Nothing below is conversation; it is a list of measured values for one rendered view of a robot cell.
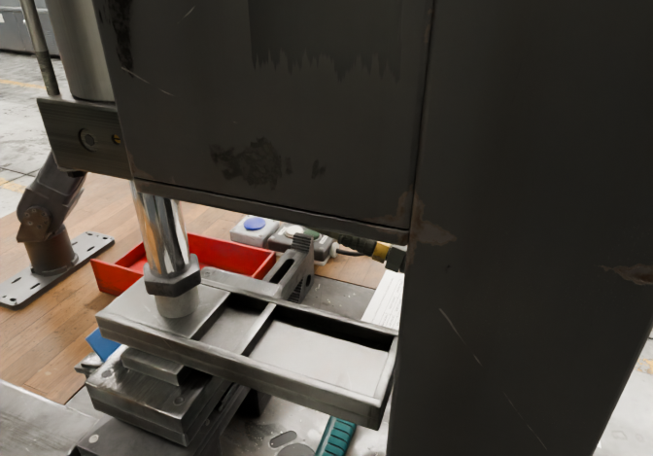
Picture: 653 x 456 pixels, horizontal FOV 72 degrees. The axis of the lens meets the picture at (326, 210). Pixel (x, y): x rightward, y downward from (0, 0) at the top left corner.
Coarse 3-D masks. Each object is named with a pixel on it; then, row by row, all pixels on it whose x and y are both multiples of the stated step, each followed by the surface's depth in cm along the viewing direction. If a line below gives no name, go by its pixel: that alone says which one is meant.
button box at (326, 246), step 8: (288, 224) 82; (280, 232) 80; (272, 240) 78; (280, 240) 78; (288, 240) 78; (320, 240) 78; (328, 240) 78; (336, 240) 80; (272, 248) 78; (280, 248) 78; (288, 248) 77; (320, 248) 75; (328, 248) 77; (336, 248) 78; (280, 256) 79; (320, 256) 75; (328, 256) 78; (352, 256) 77; (360, 256) 78; (320, 264) 76
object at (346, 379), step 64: (192, 256) 40; (128, 320) 39; (192, 320) 39; (256, 320) 41; (320, 320) 40; (128, 384) 38; (192, 384) 38; (256, 384) 36; (320, 384) 33; (384, 384) 34
